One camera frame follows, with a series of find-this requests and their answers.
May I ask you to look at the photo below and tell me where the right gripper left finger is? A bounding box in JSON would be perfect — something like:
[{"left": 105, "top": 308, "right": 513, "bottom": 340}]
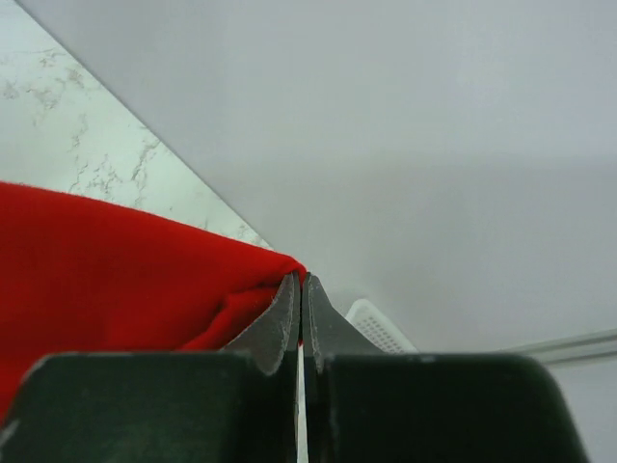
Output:
[{"left": 1, "top": 274, "right": 300, "bottom": 462}]

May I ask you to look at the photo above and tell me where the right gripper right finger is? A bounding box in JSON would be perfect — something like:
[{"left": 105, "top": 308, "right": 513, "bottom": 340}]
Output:
[{"left": 301, "top": 275, "right": 587, "bottom": 462}]

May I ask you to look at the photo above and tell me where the red t shirt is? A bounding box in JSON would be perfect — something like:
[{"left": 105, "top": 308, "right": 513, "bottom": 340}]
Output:
[{"left": 1, "top": 183, "right": 306, "bottom": 410}]

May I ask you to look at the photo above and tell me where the white plastic basket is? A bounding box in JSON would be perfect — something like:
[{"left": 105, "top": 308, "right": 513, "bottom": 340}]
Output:
[{"left": 345, "top": 299, "right": 418, "bottom": 354}]

